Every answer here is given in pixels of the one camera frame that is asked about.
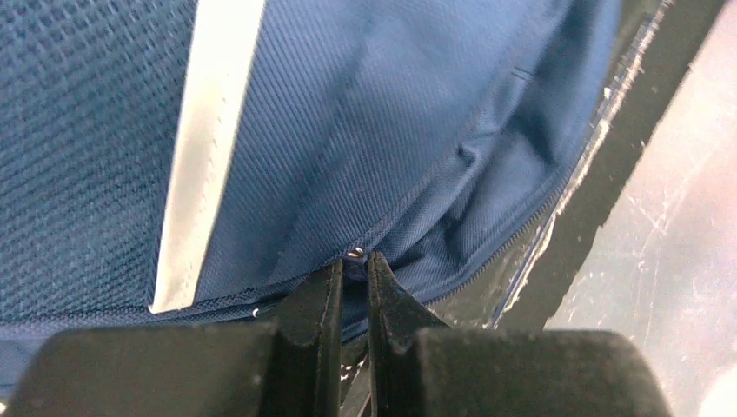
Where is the navy blue student backpack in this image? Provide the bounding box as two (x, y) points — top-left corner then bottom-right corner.
(1, 1), (621, 398)

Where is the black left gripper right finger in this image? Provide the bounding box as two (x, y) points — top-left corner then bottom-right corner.
(367, 253), (671, 416)

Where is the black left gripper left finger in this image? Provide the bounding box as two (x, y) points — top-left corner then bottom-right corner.
(6, 263), (343, 416)

